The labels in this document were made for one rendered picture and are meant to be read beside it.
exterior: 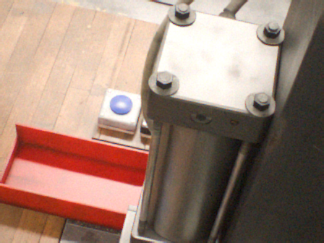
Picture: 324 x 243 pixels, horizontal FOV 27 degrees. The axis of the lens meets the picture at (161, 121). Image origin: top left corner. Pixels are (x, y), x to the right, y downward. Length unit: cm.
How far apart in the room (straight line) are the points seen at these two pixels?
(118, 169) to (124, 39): 30
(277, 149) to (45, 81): 83
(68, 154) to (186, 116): 68
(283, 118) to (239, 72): 7
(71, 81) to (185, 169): 72
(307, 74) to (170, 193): 23
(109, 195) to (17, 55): 35
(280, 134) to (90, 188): 70
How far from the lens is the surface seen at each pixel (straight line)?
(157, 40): 60
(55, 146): 115
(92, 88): 125
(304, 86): 42
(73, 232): 110
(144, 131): 118
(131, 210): 80
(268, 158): 48
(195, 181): 57
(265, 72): 50
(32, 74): 127
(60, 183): 113
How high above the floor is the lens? 189
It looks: 54 degrees down
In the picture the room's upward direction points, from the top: 9 degrees clockwise
